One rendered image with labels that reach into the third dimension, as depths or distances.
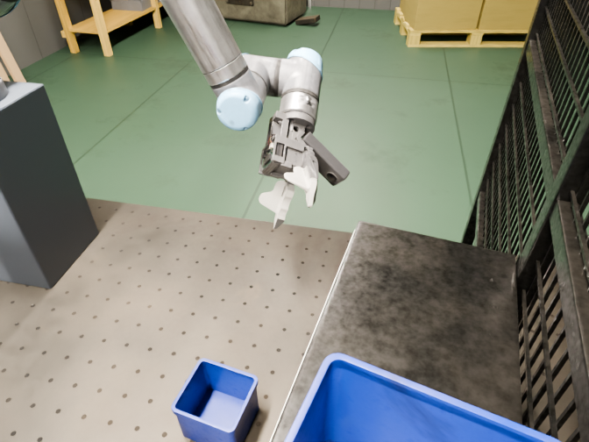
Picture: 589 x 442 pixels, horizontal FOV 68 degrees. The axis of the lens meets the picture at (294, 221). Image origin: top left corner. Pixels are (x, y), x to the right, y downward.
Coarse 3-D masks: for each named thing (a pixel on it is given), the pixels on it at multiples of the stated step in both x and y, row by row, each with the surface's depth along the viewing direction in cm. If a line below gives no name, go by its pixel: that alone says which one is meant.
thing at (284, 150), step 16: (288, 112) 82; (272, 128) 82; (288, 128) 82; (304, 128) 83; (272, 144) 78; (288, 144) 78; (304, 144) 80; (272, 160) 77; (288, 160) 78; (304, 160) 79; (272, 176) 82
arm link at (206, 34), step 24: (168, 0) 65; (192, 0) 65; (192, 24) 67; (216, 24) 68; (192, 48) 70; (216, 48) 70; (216, 72) 72; (240, 72) 73; (216, 96) 76; (240, 96) 72; (264, 96) 79; (240, 120) 75
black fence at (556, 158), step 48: (576, 0) 66; (528, 48) 92; (576, 48) 59; (528, 96) 86; (576, 96) 53; (528, 144) 77; (576, 144) 45; (480, 192) 117; (528, 192) 69; (576, 192) 47; (480, 240) 102; (528, 240) 55; (576, 240) 43; (528, 288) 56; (576, 288) 38; (528, 336) 51; (576, 336) 35; (528, 384) 46; (576, 384) 33; (576, 432) 34
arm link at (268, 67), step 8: (248, 56) 85; (256, 56) 86; (248, 64) 82; (256, 64) 83; (264, 64) 84; (272, 64) 84; (264, 72) 83; (272, 72) 84; (272, 80) 85; (272, 88) 86
